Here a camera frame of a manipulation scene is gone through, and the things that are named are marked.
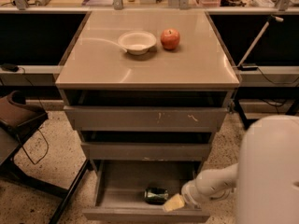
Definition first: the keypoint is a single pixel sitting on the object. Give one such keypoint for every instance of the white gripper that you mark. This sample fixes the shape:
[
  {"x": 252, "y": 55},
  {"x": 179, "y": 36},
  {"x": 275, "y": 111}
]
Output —
[{"x": 189, "y": 193}]

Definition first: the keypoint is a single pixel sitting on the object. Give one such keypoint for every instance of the green soda can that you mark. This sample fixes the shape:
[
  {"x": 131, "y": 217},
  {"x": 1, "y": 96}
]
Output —
[{"x": 154, "y": 195}]

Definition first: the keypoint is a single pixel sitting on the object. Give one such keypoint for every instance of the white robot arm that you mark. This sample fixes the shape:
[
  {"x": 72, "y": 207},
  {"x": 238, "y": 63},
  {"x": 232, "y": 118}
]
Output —
[{"x": 265, "y": 179}]

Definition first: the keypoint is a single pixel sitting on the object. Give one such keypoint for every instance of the grey bottom drawer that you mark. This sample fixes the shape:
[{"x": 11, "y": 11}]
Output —
[{"x": 121, "y": 186}]

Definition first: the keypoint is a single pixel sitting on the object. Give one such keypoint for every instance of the grey drawer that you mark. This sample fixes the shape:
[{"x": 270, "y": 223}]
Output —
[
  {"x": 145, "y": 118},
  {"x": 121, "y": 186},
  {"x": 147, "y": 146}
]

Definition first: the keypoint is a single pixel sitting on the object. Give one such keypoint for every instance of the grey middle drawer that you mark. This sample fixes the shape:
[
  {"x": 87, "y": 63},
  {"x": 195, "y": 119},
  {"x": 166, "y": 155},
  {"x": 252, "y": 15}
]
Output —
[{"x": 147, "y": 146}]

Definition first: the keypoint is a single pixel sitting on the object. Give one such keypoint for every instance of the grey drawer cabinet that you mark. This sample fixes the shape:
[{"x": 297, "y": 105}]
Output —
[{"x": 99, "y": 72}]

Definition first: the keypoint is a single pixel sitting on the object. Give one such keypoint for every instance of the grey top drawer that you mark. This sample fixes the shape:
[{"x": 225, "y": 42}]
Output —
[{"x": 145, "y": 118}]

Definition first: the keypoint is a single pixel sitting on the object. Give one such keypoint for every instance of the black table leg right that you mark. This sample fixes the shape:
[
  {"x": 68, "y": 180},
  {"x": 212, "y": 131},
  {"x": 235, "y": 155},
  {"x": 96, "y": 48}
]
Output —
[{"x": 241, "y": 114}]

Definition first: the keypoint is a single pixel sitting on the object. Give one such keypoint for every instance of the black device on right shelf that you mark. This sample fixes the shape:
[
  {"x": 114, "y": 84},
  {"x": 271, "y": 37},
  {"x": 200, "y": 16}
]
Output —
[{"x": 248, "y": 67}]

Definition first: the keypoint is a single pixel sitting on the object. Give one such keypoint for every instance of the red apple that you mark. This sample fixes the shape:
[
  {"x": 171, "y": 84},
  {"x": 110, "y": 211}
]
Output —
[{"x": 170, "y": 38}]

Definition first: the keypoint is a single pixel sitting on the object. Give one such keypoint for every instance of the white bowl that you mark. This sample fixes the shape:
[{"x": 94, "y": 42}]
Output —
[{"x": 137, "y": 42}]

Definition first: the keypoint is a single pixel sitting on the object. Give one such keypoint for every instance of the brown chair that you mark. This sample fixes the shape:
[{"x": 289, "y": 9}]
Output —
[{"x": 18, "y": 122}]

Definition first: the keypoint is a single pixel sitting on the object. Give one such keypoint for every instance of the white stick with black tip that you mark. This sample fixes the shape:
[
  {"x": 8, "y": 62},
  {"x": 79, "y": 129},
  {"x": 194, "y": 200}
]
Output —
[{"x": 270, "y": 19}]

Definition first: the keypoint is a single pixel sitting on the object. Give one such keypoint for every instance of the black power adapter left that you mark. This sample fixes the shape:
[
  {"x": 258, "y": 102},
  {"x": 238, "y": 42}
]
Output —
[{"x": 9, "y": 67}]

